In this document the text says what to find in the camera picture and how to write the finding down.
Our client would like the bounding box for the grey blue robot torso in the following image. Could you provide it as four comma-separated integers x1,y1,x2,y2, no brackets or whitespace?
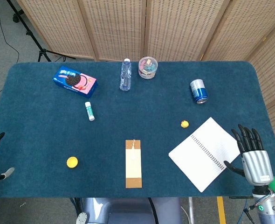
76,197,182,224

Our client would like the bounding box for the white spiral notebook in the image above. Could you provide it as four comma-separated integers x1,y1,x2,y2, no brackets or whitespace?
168,117,241,193

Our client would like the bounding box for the yellow scalloped bowl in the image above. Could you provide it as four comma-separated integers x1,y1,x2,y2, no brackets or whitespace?
66,156,79,169

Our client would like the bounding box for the black floor cable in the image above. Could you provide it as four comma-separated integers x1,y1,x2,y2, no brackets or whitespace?
0,0,20,62

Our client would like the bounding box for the blue carpet table cover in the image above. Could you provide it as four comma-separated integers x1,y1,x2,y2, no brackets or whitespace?
0,61,275,199

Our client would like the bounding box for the clear jar of clips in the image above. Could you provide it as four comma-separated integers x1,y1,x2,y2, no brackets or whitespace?
138,56,158,79

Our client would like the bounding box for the white green glue stick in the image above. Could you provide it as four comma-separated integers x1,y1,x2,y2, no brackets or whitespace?
84,101,96,121

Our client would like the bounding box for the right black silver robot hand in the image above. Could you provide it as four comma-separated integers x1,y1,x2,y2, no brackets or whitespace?
223,124,275,187

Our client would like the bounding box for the blue silver drink can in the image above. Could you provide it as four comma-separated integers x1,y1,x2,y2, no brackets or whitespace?
190,78,209,105

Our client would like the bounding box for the blue Oreo cookie box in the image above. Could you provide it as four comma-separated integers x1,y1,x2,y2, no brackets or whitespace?
52,65,98,98

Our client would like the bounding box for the black tripod stand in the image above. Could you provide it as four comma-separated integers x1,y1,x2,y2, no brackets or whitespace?
6,0,76,63

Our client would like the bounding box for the clear plastic water bottle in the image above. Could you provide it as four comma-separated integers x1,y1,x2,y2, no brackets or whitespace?
119,58,132,91

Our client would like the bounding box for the brown cream paper bookmark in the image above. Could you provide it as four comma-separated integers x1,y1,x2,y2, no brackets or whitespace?
125,139,143,189

